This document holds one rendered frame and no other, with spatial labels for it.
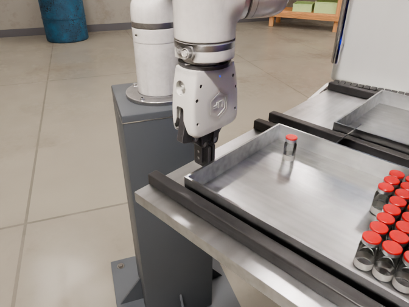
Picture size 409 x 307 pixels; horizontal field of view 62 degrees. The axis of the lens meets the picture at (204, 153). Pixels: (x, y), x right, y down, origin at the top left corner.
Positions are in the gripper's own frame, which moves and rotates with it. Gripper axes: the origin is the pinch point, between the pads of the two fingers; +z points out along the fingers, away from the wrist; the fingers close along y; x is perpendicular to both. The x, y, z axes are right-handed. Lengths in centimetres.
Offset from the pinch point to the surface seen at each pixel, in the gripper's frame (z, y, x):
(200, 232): 4.3, -10.4, -9.2
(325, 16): 70, 564, 251
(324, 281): 2.2, -8.0, -25.7
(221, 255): 4.6, -11.1, -13.7
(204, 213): 2.9, -8.2, -8.0
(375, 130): 4.1, 37.3, -14.6
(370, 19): -10, 87, 9
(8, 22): 73, 169, 602
